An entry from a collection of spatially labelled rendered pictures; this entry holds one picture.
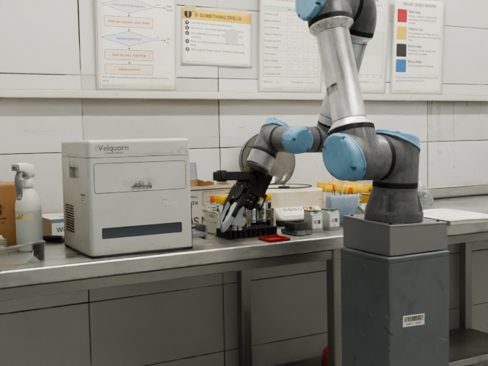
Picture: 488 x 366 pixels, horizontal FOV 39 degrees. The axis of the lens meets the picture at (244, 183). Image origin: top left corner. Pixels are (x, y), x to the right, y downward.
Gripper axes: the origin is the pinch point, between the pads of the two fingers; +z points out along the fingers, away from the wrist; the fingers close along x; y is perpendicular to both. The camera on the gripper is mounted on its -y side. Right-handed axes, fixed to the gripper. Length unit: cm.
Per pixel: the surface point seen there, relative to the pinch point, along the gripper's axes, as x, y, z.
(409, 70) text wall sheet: 58, 80, -107
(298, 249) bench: -8.3, 21.0, -3.6
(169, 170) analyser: -4.3, -23.4, -6.0
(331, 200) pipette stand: 8.0, 35.8, -25.4
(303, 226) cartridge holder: 0.5, 25.3, -12.1
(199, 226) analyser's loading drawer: 0.7, -6.1, 3.0
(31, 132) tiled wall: 60, -48, -5
